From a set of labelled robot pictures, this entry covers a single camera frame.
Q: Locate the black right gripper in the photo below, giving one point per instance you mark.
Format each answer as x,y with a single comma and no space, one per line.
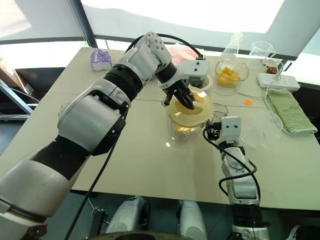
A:
213,131

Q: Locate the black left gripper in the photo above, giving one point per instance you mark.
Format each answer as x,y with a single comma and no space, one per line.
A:
181,86

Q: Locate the cream plastic blender lid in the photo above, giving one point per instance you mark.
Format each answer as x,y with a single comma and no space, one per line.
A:
200,112

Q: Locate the clear plastic blender jug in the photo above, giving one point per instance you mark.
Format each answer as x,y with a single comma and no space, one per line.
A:
185,137

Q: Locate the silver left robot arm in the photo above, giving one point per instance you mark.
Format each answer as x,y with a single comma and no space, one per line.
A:
90,120

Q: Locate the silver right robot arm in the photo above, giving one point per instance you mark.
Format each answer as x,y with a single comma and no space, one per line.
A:
240,180

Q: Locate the white blender base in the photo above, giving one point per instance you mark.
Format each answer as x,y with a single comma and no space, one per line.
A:
208,82

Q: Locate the clear plastic measuring cup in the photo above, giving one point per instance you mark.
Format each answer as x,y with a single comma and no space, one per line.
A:
255,135

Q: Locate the small orange scrap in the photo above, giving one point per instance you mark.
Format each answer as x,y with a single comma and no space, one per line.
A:
248,102

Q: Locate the plastic bag with pink cloth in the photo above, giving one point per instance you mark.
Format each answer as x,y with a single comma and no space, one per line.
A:
183,53

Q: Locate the wavy clear glass bowl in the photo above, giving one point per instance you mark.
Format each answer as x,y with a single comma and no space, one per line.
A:
243,70

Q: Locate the clear glass conical flask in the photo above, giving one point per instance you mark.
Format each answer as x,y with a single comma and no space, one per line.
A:
232,48

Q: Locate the green towel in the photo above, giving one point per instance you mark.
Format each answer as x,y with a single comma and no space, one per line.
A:
290,111

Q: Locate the white power strip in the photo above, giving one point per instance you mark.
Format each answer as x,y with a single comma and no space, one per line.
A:
277,81

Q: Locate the small dark brown object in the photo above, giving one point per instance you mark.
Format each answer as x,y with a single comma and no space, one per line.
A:
272,70

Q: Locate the purple and white pouch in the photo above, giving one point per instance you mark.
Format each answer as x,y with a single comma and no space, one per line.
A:
100,60

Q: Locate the small clear glass cup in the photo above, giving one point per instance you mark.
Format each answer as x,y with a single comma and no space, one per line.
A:
282,67

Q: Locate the white rounded robot leg shell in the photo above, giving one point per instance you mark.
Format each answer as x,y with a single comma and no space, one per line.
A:
191,222
125,220

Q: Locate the clear glass beaker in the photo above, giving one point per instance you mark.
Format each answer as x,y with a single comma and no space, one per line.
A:
262,50

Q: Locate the black table clamp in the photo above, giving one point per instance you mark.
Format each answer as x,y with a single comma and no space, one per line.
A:
100,225

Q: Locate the grey metal stand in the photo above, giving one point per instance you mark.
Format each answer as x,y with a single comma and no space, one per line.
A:
17,100

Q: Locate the brown cardboard box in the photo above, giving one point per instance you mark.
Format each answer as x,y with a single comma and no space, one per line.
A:
15,77

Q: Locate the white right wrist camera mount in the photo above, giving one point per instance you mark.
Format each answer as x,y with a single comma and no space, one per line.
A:
231,127

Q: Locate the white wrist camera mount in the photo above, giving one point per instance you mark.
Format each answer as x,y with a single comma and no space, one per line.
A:
231,127
195,68

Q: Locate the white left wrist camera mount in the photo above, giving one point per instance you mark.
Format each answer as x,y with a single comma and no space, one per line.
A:
195,68

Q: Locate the dark window frame post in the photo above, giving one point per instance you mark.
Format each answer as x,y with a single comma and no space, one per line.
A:
88,22

